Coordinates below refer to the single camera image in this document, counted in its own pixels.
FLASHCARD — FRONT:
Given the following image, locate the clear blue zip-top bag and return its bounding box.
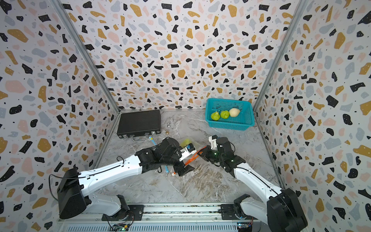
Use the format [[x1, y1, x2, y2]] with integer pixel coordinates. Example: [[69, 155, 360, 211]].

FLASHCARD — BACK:
[[147, 137, 179, 171]]

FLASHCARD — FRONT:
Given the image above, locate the clear red zip-top bag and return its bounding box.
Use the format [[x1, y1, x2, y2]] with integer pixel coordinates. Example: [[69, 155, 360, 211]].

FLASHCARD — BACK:
[[172, 137, 205, 177]]

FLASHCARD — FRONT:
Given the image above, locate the green lime fruit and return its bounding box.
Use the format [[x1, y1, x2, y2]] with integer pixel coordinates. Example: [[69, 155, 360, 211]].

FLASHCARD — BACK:
[[180, 138, 192, 148]]

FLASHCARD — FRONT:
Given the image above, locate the green pear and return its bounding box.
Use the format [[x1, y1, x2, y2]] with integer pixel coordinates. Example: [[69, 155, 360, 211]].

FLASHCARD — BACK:
[[211, 111, 221, 121]]

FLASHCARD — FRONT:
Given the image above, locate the green apple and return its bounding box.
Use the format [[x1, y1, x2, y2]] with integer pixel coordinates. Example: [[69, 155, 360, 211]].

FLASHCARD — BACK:
[[220, 110, 230, 119]]

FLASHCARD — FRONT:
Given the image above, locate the beige round fruit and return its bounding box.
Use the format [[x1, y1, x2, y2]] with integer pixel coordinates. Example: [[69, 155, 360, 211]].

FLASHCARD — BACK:
[[229, 108, 241, 118]]

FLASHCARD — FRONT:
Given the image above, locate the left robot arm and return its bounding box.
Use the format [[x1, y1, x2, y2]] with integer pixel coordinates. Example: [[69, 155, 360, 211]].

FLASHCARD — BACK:
[[57, 137, 197, 221]]

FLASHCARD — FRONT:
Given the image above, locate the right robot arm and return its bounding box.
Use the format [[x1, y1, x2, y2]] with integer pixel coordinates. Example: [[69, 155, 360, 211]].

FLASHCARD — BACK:
[[200, 135, 308, 232]]

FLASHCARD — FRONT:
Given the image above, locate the teal plastic basket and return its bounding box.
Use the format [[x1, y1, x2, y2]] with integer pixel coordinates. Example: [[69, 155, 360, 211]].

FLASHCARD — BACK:
[[205, 98, 255, 131]]

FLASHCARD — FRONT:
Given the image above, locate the black briefcase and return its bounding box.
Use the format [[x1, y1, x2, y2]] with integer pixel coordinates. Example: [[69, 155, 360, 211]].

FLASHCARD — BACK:
[[117, 110, 161, 139]]

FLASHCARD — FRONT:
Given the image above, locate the green circuit board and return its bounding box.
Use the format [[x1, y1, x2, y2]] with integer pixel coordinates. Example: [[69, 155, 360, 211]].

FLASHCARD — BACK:
[[110, 223, 129, 232]]

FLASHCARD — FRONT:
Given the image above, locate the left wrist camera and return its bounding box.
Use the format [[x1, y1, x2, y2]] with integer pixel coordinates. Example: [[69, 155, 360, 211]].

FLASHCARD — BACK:
[[179, 143, 197, 161]]

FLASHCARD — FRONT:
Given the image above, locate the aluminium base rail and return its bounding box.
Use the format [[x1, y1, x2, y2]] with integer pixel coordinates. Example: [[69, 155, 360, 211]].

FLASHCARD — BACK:
[[56, 203, 272, 232]]

